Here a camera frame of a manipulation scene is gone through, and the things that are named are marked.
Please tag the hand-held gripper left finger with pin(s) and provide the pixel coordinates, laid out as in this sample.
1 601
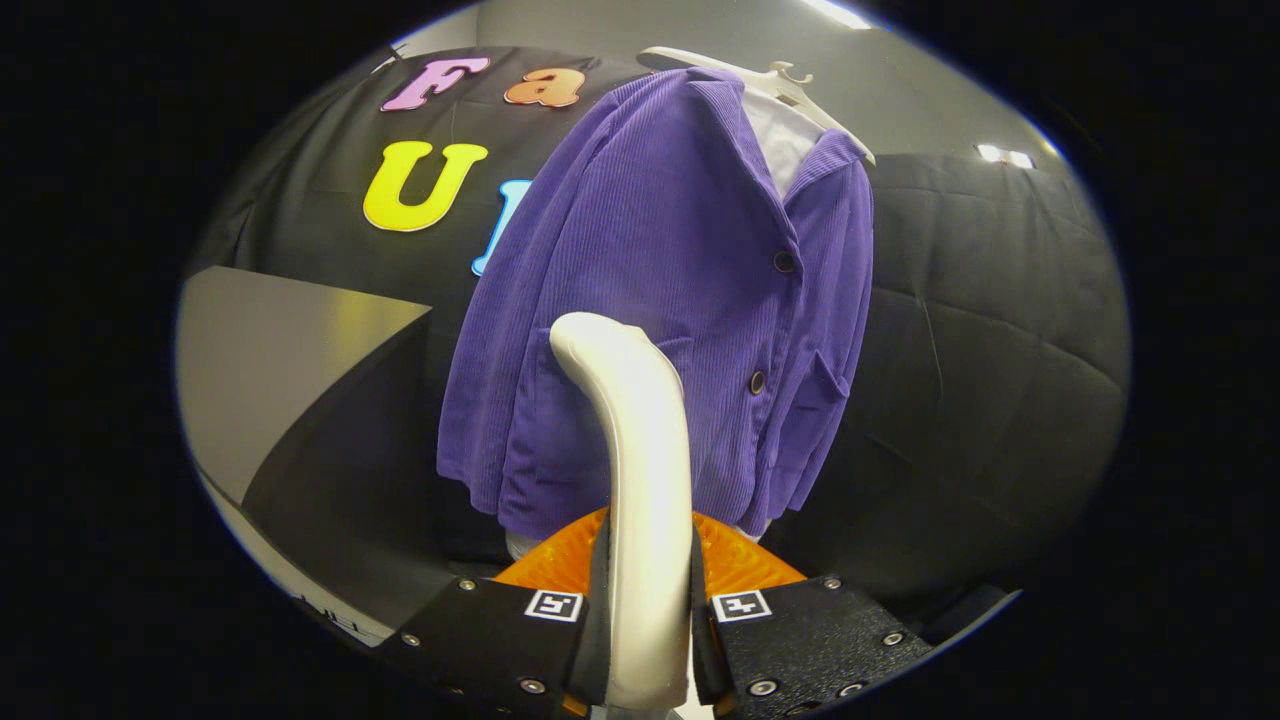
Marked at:
500 640

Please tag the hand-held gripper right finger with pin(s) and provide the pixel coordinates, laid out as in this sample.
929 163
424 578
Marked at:
800 650

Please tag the white garment steamer head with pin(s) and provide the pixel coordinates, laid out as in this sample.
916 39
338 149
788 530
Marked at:
650 450

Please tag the white garment hanger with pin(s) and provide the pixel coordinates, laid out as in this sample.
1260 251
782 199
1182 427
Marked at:
790 85

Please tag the grey cabinet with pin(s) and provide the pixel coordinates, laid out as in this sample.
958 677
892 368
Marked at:
280 350

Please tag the ceiling light panel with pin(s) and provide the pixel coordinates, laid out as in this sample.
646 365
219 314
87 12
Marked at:
840 12
1005 155

